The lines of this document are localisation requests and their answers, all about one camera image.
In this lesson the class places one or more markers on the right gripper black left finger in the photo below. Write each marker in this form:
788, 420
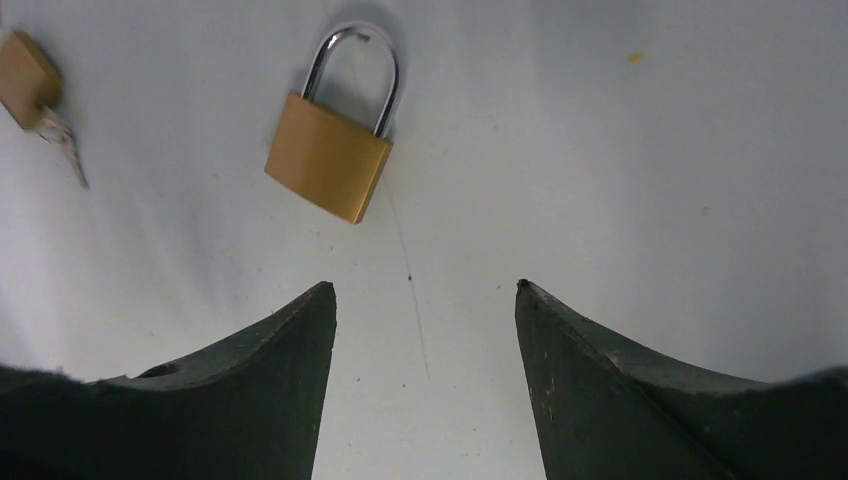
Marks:
248, 406

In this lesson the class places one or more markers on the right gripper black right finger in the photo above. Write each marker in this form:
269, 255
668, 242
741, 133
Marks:
608, 407

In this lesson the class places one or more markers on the large brass padlock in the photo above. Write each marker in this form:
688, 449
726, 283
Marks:
325, 158

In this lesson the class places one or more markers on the silver key pair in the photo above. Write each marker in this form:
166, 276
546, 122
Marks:
53, 130

